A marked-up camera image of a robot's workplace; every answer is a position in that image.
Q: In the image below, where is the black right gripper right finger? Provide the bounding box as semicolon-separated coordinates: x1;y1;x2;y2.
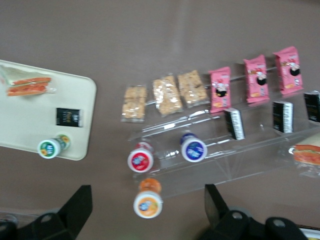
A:
198;184;309;240

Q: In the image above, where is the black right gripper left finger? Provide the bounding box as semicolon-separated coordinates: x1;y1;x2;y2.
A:
0;184;93;240

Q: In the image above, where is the green gum bottle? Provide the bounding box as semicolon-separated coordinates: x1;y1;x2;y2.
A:
36;134;72;160

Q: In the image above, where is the blue gum bottle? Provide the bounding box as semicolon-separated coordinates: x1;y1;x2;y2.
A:
179;132;208;163

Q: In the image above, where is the orange gum bottle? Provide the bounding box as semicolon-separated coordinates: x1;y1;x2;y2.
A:
132;177;164;220

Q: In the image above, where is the red gum bottle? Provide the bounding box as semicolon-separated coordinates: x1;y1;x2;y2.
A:
126;141;155;173

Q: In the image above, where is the cream plastic tray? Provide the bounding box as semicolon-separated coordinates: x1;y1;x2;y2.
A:
0;59;98;161

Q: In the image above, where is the clear acrylic step stand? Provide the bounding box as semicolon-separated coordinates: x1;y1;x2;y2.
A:
127;108;233;198
204;64;320;181

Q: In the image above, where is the black tissue pack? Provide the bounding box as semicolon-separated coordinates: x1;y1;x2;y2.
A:
303;91;320;123
55;107;85;128
223;107;246;141
271;100;294;134

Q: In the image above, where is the wrapped triangle sandwich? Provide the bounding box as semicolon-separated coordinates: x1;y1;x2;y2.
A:
288;132;320;176
0;64;57;97

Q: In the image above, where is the pink cookie pack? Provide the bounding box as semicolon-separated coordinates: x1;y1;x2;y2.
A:
272;45;305;96
207;66;232;115
242;54;271;105

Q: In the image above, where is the clear-wrapped peanut brittle pack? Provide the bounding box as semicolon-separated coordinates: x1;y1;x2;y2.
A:
120;84;148;123
151;74;184;118
176;69;210;109

